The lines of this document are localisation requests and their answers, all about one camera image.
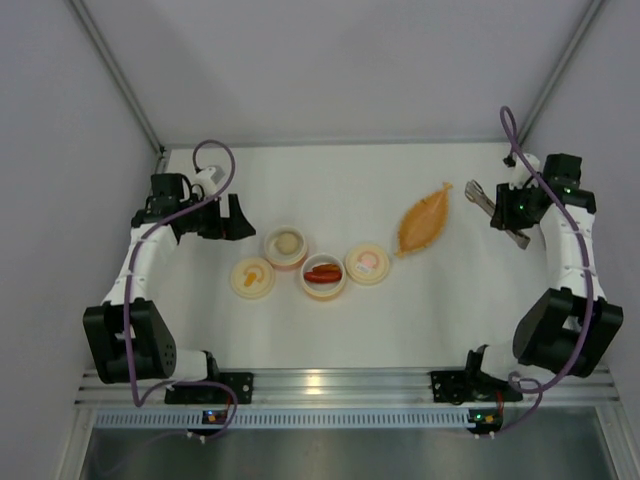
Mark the left aluminium frame post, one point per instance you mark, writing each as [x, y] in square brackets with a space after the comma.
[115, 72]

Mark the aluminium mounting rail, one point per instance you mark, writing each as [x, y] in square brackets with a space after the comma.
[391, 387]

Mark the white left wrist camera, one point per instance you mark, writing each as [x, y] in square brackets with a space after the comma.
[209, 179]

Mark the long red sausage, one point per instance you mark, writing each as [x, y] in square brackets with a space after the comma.
[323, 277]

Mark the pink-based bowl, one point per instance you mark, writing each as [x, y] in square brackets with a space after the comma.
[281, 262]

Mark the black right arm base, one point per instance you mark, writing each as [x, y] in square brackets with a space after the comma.
[461, 386]

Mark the cream lid with pink handle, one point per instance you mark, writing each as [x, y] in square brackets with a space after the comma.
[367, 264]

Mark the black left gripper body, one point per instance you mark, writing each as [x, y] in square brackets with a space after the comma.
[224, 218]

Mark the cream lid with orange handle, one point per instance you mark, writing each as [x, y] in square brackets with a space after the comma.
[252, 278]

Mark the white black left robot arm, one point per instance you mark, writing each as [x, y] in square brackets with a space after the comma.
[127, 335]

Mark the white steamed bun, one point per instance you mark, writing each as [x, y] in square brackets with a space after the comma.
[287, 243]

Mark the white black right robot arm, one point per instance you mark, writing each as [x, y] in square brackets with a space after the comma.
[570, 327]

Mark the orange-based bowl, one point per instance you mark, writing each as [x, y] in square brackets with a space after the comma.
[322, 292]

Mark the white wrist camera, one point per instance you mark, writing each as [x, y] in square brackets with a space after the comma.
[520, 176]
[209, 179]

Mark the fish-shaped woven bamboo tray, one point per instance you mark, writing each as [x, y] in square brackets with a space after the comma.
[423, 223]

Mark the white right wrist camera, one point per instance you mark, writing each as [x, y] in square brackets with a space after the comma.
[520, 176]

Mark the slotted grey cable duct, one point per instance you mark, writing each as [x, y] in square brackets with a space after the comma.
[210, 419]

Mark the right aluminium frame post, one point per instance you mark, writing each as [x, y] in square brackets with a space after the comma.
[570, 48]

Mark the aluminium frame post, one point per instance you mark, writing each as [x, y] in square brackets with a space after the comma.
[115, 72]
[570, 48]

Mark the stainless steel tongs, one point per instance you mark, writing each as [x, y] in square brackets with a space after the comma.
[476, 195]

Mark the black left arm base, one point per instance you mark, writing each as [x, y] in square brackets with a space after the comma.
[230, 387]

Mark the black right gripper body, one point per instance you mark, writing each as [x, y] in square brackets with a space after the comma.
[503, 208]

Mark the short brown fried sausage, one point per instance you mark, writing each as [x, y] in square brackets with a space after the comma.
[328, 267]

